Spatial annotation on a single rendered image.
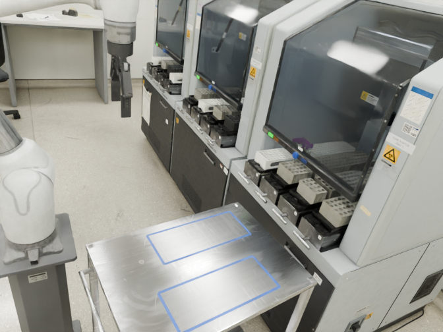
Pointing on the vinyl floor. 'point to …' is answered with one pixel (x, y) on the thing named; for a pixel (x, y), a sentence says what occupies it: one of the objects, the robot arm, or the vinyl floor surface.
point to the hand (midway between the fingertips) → (120, 105)
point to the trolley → (194, 275)
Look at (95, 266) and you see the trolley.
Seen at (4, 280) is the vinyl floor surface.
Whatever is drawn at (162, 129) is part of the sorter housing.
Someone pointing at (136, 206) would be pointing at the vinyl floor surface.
